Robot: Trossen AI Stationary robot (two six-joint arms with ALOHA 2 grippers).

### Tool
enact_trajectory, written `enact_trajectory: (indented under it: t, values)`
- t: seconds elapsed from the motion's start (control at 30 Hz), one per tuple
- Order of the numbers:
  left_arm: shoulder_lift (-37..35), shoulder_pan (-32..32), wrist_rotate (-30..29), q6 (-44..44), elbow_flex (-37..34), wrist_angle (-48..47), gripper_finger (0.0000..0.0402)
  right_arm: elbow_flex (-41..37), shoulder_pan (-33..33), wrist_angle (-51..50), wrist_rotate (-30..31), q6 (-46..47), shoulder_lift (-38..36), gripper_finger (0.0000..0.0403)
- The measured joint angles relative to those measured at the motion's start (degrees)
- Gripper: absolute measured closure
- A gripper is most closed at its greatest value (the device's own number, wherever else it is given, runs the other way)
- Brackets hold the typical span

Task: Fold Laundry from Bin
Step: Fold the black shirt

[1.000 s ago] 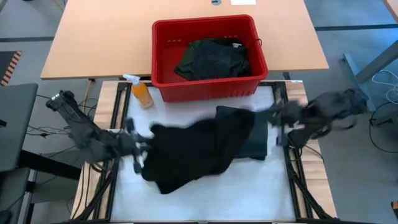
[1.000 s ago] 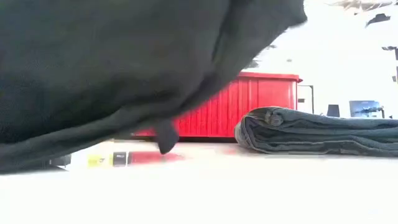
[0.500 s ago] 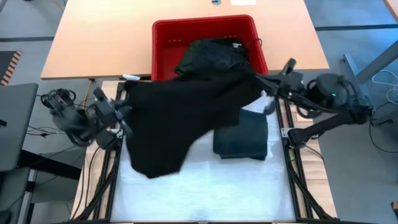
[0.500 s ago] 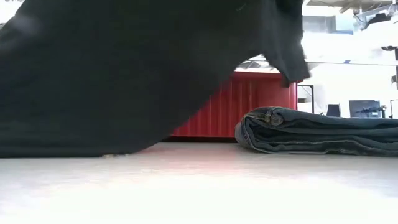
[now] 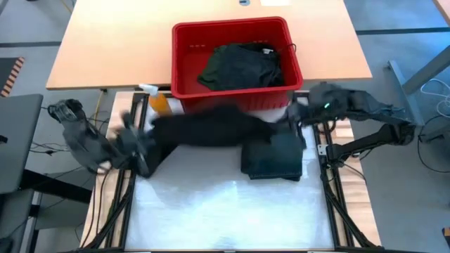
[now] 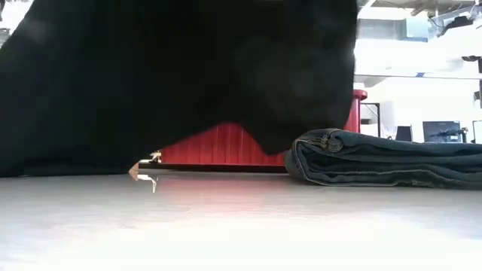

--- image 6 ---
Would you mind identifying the black sweater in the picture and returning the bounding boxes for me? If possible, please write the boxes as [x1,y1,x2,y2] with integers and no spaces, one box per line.
[0,0,358,178]

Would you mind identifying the dark blue jeans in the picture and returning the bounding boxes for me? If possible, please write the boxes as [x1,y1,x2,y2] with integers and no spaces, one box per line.
[283,128,482,190]

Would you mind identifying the red plastic bin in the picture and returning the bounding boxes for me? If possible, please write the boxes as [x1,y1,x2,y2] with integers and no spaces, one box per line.
[160,89,369,167]

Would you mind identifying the black metal stand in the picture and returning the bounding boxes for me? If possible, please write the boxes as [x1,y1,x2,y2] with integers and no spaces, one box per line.
[360,102,382,139]

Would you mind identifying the black chair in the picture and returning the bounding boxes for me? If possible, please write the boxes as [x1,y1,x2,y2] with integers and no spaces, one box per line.
[395,125,413,142]

